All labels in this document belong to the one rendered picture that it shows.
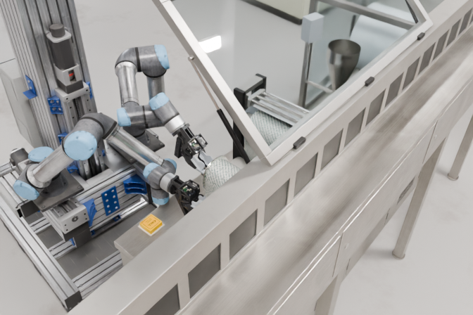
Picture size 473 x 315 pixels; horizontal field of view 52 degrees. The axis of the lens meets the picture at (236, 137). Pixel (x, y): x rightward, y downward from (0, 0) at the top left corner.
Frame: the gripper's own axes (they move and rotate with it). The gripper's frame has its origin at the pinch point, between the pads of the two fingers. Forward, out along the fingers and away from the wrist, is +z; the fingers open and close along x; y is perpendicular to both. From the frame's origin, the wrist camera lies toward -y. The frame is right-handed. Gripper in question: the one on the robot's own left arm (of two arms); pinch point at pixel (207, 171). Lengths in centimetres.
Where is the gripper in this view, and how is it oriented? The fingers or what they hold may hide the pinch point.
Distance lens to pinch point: 193.4
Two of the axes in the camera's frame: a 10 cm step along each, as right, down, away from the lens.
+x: 6.3, -4.9, 6.0
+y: 5.0, -3.3, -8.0
